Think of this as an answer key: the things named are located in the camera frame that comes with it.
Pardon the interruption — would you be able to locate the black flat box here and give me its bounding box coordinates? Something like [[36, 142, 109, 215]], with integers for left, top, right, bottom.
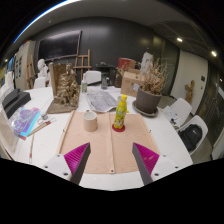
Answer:
[[1, 88, 21, 109], [4, 91, 32, 119]]

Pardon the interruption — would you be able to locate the white plaster bust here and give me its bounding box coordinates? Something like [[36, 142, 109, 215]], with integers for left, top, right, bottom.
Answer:
[[36, 58, 49, 79], [0, 71, 16, 98]]

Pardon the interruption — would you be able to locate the thin wooden stick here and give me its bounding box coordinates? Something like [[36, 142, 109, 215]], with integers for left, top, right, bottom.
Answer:
[[29, 143, 35, 164]]

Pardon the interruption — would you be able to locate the brown cardboard box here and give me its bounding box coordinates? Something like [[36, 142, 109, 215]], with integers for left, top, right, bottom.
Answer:
[[120, 68, 146, 98]]

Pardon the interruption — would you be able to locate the red-handled paint brush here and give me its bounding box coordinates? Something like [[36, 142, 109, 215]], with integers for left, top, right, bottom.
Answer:
[[28, 117, 58, 138]]

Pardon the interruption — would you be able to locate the grey printed newspaper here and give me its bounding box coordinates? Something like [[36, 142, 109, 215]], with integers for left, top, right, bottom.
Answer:
[[84, 89, 119, 114]]

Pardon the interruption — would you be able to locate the golden figure sculpture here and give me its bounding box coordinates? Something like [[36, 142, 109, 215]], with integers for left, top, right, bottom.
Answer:
[[46, 62, 81, 115]]

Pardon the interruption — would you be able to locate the wooden easel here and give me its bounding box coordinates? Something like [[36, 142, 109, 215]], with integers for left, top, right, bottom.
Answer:
[[73, 49, 92, 81]]

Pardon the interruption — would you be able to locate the tall white plaster statue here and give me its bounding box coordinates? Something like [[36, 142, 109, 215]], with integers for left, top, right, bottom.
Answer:
[[139, 51, 155, 75]]

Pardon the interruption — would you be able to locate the white cabinet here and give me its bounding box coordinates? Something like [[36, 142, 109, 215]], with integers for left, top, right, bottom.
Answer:
[[13, 40, 37, 91]]

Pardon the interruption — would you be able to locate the black backpack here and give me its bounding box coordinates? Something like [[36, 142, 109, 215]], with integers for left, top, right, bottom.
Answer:
[[178, 123, 204, 153]]

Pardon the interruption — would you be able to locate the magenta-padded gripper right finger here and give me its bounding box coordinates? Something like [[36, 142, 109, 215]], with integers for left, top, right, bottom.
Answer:
[[131, 142, 183, 186]]

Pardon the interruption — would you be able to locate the colourful printed book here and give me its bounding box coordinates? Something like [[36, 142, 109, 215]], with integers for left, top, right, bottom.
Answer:
[[8, 106, 42, 141]]

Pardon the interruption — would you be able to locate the dried plant in grey pot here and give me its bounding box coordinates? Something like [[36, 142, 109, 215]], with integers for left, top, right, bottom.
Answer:
[[134, 58, 169, 115]]

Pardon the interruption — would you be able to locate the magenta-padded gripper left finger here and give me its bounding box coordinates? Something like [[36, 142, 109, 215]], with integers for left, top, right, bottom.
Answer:
[[42, 142, 92, 186]]

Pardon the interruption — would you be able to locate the grey glass bottle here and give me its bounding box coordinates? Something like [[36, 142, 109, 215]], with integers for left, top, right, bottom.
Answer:
[[100, 74, 109, 90]]

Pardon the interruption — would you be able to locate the wooden carved figure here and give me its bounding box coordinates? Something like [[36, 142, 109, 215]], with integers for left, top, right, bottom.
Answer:
[[184, 79, 195, 105]]

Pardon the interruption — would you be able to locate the red box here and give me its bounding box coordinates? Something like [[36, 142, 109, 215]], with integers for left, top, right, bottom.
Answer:
[[117, 57, 137, 71]]

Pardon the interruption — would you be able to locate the black wall screen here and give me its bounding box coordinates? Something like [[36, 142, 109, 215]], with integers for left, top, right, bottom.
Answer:
[[37, 29, 83, 63]]

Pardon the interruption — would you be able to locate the black machine on stand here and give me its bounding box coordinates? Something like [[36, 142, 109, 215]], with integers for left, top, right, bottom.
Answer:
[[95, 62, 117, 89]]

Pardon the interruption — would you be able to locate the white chair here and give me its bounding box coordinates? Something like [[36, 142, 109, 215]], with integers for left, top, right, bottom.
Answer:
[[82, 70, 103, 86], [169, 97, 193, 128], [33, 77, 48, 89], [178, 114, 209, 156]]

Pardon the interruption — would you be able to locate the yellow drink bottle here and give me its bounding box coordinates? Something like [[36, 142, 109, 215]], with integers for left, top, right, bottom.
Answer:
[[113, 94, 129, 130]]

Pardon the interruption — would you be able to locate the flat round red coaster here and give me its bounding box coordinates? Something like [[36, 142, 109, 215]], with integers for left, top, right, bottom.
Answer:
[[111, 123, 126, 133]]

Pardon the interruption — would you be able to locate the white bottle with green label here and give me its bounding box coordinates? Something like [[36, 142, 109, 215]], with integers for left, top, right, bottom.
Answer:
[[80, 73, 89, 94]]

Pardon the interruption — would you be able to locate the stack of papers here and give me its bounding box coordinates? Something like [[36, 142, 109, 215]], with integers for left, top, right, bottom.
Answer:
[[163, 105, 179, 126]]

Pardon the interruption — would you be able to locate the beige speckled mug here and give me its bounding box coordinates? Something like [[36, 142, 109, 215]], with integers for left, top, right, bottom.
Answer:
[[82, 109, 99, 133]]

